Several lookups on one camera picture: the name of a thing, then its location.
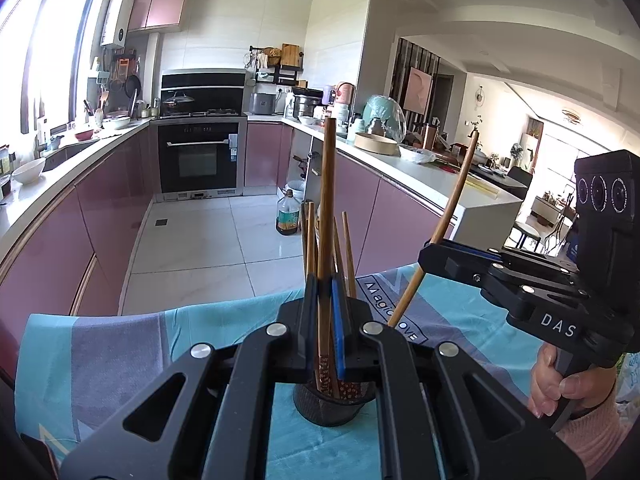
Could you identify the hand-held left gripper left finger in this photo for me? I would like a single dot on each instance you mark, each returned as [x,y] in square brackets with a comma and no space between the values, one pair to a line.
[312,320]

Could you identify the teal grey tablecloth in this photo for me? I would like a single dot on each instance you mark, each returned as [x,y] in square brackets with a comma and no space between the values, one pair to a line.
[125,360]

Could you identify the black range hood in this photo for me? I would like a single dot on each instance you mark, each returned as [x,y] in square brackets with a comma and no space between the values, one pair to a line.
[205,82]

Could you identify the dark phone with copper edge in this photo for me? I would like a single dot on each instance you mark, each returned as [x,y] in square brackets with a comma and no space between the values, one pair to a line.
[35,457]

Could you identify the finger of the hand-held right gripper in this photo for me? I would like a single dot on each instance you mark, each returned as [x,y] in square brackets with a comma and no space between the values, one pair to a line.
[450,270]
[480,254]

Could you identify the flat yellow box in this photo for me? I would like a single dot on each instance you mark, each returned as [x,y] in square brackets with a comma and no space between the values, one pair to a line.
[482,187]

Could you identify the black wall rack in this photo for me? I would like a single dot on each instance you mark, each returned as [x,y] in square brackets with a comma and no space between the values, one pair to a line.
[267,76]

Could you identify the white wall water heater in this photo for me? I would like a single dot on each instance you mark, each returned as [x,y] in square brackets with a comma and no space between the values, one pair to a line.
[117,20]

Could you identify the hanging black frying pan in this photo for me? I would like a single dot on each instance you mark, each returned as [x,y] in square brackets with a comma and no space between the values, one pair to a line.
[132,85]

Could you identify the white kitchen countertop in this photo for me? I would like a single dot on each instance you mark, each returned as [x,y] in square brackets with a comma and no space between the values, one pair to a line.
[415,172]

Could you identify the steel pressure cooker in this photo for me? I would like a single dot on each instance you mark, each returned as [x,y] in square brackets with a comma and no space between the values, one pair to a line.
[306,105]

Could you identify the pink base cabinet run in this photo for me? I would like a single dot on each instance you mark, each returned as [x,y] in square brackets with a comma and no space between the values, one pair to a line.
[100,210]
[390,210]

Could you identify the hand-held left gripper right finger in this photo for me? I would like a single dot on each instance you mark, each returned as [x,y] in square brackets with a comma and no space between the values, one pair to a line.
[341,330]

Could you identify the dark lidded cooking pot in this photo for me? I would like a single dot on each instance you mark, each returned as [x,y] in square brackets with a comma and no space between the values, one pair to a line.
[177,100]

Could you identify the person's right hand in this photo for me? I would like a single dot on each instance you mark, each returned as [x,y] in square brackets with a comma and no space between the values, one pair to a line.
[585,385]

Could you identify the black mesh utensil holder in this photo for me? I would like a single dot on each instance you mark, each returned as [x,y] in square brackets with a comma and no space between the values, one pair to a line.
[325,412]

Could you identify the white bowl in plastic bag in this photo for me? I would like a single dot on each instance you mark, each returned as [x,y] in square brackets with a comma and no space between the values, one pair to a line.
[416,154]

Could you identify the pink wall cabinets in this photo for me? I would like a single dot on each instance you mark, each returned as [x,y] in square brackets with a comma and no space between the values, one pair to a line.
[160,5]

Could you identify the pink framed painting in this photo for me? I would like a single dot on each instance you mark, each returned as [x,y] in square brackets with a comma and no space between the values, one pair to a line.
[417,92]

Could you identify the pink kettle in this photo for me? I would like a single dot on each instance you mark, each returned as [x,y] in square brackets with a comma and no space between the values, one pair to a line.
[345,95]

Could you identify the round wall clock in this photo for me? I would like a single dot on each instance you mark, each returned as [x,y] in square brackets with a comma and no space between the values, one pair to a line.
[480,97]

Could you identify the teal appliance in plastic bag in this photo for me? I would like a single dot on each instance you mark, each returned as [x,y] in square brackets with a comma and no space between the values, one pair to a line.
[382,115]

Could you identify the large kitchen window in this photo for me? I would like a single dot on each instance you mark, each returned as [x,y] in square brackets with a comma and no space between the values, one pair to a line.
[55,50]

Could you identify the large cooking oil bottle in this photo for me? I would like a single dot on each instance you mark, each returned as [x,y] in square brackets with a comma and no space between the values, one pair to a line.
[287,217]

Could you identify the person's right forearm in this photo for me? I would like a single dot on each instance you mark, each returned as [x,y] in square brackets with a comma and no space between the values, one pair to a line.
[595,435]

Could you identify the black built-in oven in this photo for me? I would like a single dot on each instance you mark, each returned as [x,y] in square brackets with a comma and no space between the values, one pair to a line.
[200,160]

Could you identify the round beige container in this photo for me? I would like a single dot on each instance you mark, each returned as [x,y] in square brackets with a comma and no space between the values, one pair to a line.
[375,142]

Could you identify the grey rice cooker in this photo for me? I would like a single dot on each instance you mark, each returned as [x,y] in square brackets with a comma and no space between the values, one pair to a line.
[262,103]

